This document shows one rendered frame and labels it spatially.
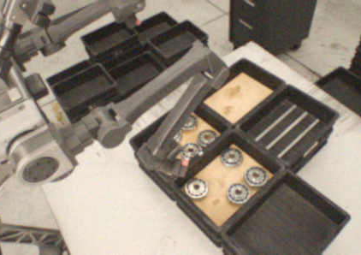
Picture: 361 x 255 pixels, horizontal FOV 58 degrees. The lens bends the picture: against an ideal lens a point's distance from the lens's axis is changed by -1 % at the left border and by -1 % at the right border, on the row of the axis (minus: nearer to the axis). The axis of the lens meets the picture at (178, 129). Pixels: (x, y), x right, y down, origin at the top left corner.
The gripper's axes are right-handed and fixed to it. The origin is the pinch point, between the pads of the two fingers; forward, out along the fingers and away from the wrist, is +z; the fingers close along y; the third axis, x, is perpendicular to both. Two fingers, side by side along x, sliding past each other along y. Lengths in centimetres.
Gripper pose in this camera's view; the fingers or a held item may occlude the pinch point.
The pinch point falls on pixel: (174, 165)
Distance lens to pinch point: 137.4
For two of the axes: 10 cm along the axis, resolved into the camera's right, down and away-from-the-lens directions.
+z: 3.0, 1.5, 9.4
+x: -2.4, 9.7, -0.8
